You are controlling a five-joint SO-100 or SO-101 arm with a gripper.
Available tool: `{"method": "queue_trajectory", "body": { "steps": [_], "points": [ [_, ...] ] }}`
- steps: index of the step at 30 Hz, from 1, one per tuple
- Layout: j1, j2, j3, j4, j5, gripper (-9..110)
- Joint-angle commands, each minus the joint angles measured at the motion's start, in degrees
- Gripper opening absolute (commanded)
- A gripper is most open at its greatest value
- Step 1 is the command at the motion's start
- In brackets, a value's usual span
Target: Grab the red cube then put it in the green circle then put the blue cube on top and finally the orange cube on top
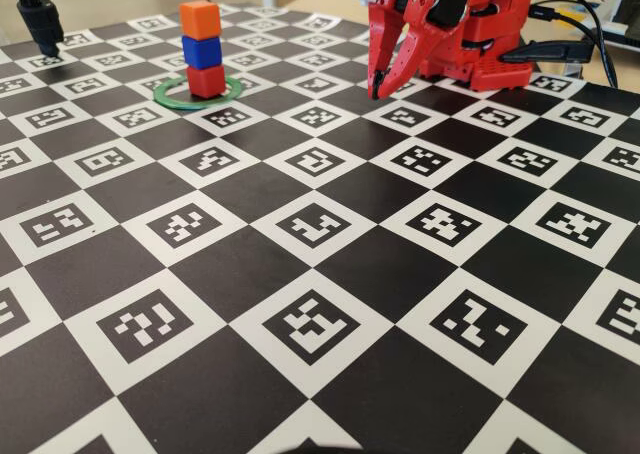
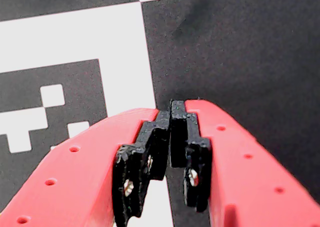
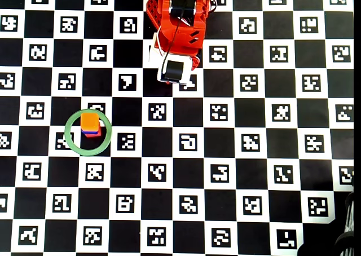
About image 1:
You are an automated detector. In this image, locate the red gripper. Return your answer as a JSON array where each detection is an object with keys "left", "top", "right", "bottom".
[{"left": 367, "top": 0, "right": 474, "bottom": 100}]

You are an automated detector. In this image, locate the red cube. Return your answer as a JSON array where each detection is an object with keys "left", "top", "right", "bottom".
[{"left": 185, "top": 65, "right": 226, "bottom": 99}]

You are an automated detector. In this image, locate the blue cube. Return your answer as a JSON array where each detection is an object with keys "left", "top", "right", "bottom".
[{"left": 181, "top": 34, "right": 223, "bottom": 70}]

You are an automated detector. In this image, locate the orange cube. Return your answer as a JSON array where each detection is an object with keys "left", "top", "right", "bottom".
[{"left": 178, "top": 1, "right": 222, "bottom": 41}]

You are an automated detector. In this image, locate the red robot base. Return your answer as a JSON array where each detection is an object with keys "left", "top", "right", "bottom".
[{"left": 418, "top": 48, "right": 534, "bottom": 93}]

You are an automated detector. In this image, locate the black plug connector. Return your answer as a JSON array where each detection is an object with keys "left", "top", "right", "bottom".
[{"left": 501, "top": 40, "right": 596, "bottom": 66}]

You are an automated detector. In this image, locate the black white marker checkerboard mat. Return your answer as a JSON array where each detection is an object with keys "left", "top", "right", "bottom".
[{"left": 0, "top": 2, "right": 640, "bottom": 454}]

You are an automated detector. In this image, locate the black cable with usb plug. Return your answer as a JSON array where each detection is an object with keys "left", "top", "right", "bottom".
[{"left": 529, "top": 4, "right": 601, "bottom": 30}]

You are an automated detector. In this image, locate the green ring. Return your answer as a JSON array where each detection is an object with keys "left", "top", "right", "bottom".
[{"left": 152, "top": 72, "right": 245, "bottom": 111}]

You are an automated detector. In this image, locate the thick black cable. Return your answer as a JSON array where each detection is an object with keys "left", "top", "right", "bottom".
[{"left": 532, "top": 0, "right": 621, "bottom": 89}]

